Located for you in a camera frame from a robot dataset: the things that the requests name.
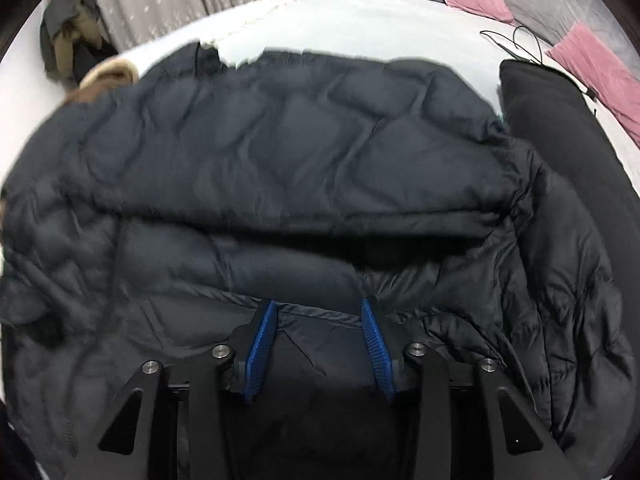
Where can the folded brown fleece coat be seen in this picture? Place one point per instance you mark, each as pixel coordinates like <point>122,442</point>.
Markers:
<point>109,75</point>

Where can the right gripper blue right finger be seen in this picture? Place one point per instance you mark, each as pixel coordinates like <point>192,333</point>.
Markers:
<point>381,362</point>

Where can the folded black garment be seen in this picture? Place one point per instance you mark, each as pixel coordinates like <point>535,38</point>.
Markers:
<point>547,109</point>

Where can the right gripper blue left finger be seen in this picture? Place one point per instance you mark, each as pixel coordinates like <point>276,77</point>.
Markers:
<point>258,356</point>

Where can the black quilted puffer jacket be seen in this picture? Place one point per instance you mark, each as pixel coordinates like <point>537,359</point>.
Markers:
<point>153,221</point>

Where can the grey quilted headboard cushion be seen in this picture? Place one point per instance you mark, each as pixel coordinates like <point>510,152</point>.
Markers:
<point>552,19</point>

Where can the pink pillow lower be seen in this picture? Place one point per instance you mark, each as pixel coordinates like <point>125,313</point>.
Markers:
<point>586,57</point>

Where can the grey bed sheet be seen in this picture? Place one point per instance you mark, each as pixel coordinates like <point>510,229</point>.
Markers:
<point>377,29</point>

